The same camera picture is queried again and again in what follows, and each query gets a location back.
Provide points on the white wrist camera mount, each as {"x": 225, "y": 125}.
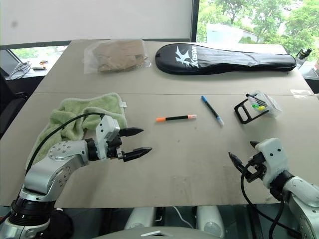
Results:
{"x": 104, "y": 129}
{"x": 274, "y": 156}

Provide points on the dark rounded shape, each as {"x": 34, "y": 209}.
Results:
{"x": 61, "y": 224}

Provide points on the black pen with blue caps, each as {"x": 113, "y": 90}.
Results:
{"x": 211, "y": 109}

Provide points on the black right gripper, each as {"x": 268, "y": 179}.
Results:
{"x": 254, "y": 169}

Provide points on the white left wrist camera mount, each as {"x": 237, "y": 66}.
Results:
{"x": 104, "y": 129}

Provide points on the clear bag with brown cloth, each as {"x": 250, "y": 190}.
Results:
{"x": 119, "y": 54}

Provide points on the black flat frame stand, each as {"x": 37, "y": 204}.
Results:
{"x": 249, "y": 119}

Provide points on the black racket cover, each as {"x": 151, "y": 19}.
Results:
{"x": 224, "y": 61}

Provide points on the clear plastic pen box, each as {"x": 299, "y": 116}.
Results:
{"x": 270, "y": 105}

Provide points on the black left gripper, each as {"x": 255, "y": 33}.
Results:
{"x": 115, "y": 147}

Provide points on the small orange white gadget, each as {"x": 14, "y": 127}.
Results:
{"x": 40, "y": 66}

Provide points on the black yellow device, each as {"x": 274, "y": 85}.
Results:
{"x": 304, "y": 52}

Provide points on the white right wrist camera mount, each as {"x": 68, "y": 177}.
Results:
{"x": 274, "y": 156}

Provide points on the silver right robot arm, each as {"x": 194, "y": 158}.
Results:
{"x": 306, "y": 199}

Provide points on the black pen with orange caps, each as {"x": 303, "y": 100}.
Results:
{"x": 175, "y": 118}

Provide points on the green terry towel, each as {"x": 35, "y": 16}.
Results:
{"x": 72, "y": 112}

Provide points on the dark window frame post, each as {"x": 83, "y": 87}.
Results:
{"x": 195, "y": 20}

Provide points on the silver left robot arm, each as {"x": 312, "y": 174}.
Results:
{"x": 49, "y": 171}

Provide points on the silver rounded robot leg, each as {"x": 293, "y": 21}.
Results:
{"x": 139, "y": 217}
{"x": 210, "y": 220}

